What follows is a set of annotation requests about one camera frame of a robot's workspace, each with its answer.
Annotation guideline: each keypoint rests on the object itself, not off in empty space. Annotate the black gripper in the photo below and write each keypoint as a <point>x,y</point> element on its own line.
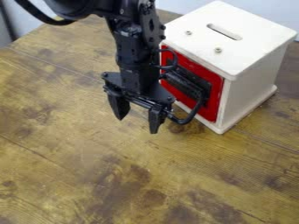
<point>135,83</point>

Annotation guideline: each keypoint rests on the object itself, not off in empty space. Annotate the black drawer handle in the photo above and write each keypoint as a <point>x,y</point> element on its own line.
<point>186,86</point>

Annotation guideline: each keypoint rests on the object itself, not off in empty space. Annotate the red drawer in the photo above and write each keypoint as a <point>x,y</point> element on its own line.
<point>174,58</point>

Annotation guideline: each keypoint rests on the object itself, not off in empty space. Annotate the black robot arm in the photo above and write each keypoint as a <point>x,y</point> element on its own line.
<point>122,13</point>

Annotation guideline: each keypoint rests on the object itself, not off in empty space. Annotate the white wooden cabinet box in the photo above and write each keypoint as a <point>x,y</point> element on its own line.
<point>234,49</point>

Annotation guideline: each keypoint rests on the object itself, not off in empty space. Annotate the dark vertical post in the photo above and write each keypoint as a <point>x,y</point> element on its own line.
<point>8,25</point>

